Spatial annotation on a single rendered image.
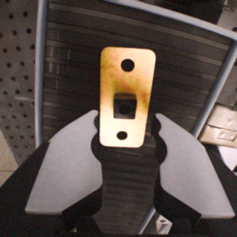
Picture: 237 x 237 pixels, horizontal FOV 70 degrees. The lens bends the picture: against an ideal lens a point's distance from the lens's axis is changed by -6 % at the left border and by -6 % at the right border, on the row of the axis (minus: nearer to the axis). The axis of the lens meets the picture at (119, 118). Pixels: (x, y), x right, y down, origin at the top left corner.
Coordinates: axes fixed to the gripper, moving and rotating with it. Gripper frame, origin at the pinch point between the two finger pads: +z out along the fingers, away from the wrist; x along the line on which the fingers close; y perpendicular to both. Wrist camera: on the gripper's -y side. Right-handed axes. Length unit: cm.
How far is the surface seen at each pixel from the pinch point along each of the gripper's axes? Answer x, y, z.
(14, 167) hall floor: -104, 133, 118
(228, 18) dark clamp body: 11.5, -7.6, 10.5
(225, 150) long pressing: 23.6, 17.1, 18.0
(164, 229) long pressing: 17, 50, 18
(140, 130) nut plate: 1.4, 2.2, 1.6
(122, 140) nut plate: -0.1, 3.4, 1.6
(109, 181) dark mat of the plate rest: -1.0, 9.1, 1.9
